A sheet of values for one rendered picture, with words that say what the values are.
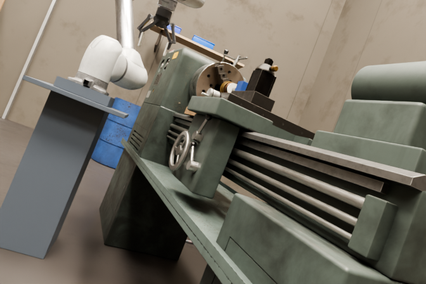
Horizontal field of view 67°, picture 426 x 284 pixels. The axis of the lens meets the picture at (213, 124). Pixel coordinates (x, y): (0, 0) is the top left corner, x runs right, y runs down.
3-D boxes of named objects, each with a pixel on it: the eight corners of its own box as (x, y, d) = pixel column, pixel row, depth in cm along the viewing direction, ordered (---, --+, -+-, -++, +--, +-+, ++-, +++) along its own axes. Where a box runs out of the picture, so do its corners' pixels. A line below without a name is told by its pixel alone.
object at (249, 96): (227, 101, 139) (231, 90, 139) (246, 109, 143) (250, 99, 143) (250, 103, 120) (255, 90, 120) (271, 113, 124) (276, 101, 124)
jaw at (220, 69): (215, 85, 186) (211, 64, 184) (222, 83, 188) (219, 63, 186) (222, 84, 176) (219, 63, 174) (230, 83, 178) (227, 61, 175)
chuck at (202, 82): (180, 96, 185) (209, 52, 189) (221, 125, 197) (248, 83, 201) (185, 97, 177) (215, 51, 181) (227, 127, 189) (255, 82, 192)
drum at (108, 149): (129, 166, 463) (152, 111, 467) (133, 175, 409) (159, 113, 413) (90, 153, 443) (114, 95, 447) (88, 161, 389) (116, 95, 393)
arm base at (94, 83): (64, 78, 144) (69, 66, 144) (74, 82, 165) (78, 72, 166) (104, 94, 148) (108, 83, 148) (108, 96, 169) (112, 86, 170)
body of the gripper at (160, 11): (155, 4, 152) (149, 23, 154) (171, 11, 152) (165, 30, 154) (159, 7, 160) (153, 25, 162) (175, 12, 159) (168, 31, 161)
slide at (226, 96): (207, 102, 131) (211, 92, 132) (286, 137, 148) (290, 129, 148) (225, 104, 115) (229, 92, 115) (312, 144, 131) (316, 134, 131)
